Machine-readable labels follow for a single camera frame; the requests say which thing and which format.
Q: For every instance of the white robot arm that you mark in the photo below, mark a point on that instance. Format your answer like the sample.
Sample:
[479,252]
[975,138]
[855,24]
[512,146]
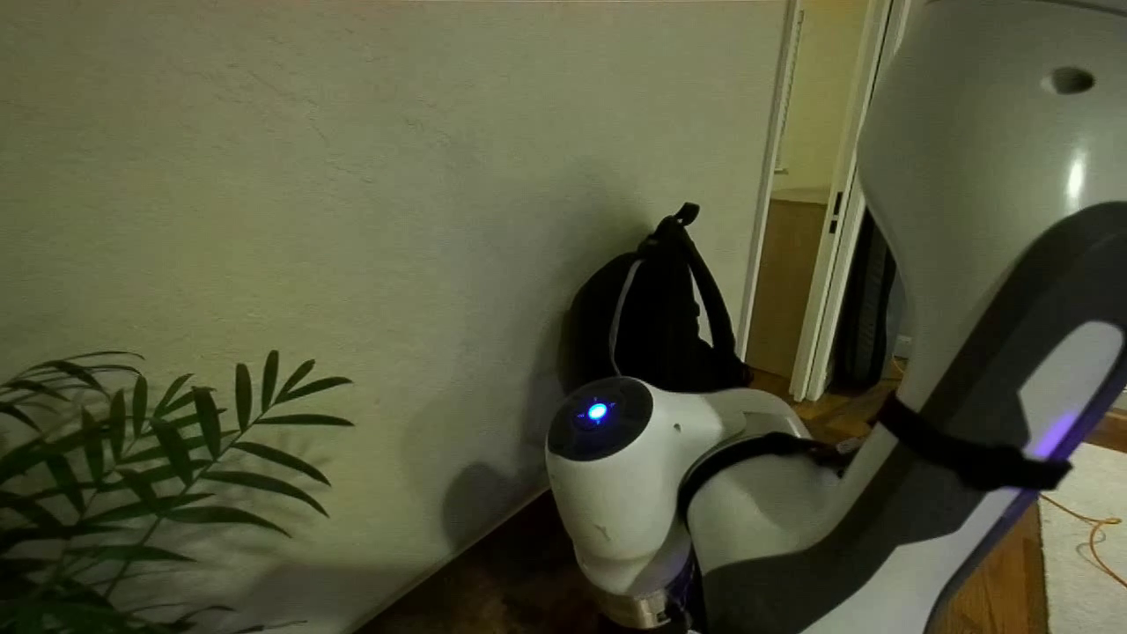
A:
[996,163]

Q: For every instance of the black backpack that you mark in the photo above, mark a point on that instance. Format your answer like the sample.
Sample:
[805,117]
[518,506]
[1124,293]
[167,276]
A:
[655,314]

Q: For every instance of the green palm plant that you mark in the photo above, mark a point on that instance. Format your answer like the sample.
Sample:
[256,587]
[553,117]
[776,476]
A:
[106,469]

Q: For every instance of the white rug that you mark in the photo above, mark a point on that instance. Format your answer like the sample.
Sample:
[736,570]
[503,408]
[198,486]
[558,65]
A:
[1086,542]

